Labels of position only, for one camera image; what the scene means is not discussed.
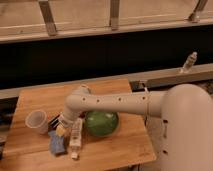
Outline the blue white sponge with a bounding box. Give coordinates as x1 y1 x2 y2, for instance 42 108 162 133
48 130 67 155

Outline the green ceramic bowl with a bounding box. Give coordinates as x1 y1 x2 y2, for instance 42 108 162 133
85 111 119 137

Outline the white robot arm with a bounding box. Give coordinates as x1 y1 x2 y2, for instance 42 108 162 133
56 84 213 171

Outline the wooden cutting board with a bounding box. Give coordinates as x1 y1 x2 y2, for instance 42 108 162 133
0 84 156 171

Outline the clear plastic cup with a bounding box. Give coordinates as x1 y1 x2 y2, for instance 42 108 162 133
25 110 48 134

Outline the metal window frame rail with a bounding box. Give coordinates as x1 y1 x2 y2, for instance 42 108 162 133
0 0 213 43

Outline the white remote controller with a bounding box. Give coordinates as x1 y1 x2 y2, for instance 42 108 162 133
69 118 83 160

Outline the black rectangular box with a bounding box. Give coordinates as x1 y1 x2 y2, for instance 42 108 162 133
48 116 59 131

